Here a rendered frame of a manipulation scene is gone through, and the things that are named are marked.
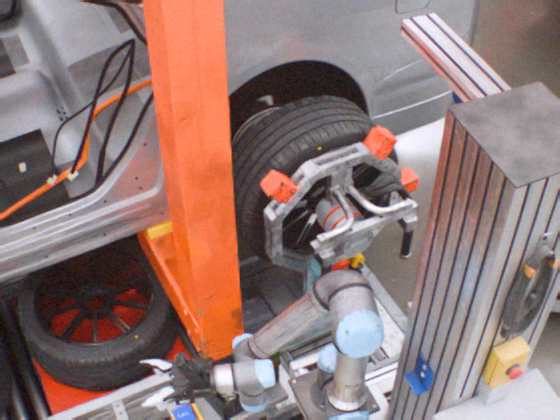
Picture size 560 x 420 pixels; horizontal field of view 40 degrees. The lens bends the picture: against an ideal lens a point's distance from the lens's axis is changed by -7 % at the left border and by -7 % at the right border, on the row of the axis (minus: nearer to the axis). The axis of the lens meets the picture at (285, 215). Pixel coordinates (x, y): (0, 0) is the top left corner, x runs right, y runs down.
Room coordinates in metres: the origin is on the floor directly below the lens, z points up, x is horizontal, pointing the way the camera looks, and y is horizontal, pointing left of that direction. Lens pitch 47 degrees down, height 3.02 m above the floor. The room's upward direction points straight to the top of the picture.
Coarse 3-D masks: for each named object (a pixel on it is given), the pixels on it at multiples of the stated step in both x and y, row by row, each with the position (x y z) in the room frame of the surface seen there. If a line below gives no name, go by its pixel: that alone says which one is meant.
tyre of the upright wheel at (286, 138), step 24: (312, 96) 2.34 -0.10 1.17; (336, 96) 2.37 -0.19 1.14; (264, 120) 2.22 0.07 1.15; (288, 120) 2.20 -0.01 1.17; (312, 120) 2.19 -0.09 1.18; (336, 120) 2.19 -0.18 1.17; (360, 120) 2.24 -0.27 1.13; (240, 144) 2.18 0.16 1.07; (264, 144) 2.12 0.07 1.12; (288, 144) 2.09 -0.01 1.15; (312, 144) 2.08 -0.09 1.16; (336, 144) 2.12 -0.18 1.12; (240, 168) 2.10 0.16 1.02; (264, 168) 2.04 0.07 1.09; (288, 168) 2.03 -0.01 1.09; (240, 192) 2.04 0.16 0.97; (264, 192) 1.99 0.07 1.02; (240, 216) 2.00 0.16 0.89; (264, 240) 1.98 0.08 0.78
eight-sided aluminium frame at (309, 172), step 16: (352, 144) 2.13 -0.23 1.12; (320, 160) 2.04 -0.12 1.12; (336, 160) 2.05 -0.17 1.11; (352, 160) 2.05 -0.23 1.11; (368, 160) 2.08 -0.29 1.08; (384, 160) 2.12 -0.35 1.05; (304, 176) 2.00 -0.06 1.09; (320, 176) 1.99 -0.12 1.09; (400, 176) 2.16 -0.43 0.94; (304, 192) 1.97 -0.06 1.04; (272, 208) 1.95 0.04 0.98; (288, 208) 1.94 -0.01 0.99; (272, 224) 1.91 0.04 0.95; (272, 240) 1.91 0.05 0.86; (272, 256) 1.91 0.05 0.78; (288, 256) 1.96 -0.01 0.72; (304, 256) 2.03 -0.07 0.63; (336, 256) 2.04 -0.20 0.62; (304, 272) 1.97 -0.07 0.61
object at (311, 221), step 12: (360, 168) 2.20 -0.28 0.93; (372, 168) 2.27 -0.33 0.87; (324, 180) 2.13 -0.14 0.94; (360, 180) 2.31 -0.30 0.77; (372, 180) 2.26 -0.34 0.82; (312, 192) 2.10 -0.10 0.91; (324, 192) 2.18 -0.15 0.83; (348, 192) 2.18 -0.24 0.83; (300, 204) 2.08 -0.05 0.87; (312, 204) 2.15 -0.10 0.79; (360, 204) 2.24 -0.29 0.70; (288, 216) 2.25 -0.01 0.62; (300, 216) 2.08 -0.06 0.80; (312, 216) 2.10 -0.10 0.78; (288, 228) 2.17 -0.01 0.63; (300, 228) 2.10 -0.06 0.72; (312, 228) 2.19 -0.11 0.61; (288, 240) 2.09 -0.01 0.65; (300, 240) 2.09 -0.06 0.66; (312, 240) 2.13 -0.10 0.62
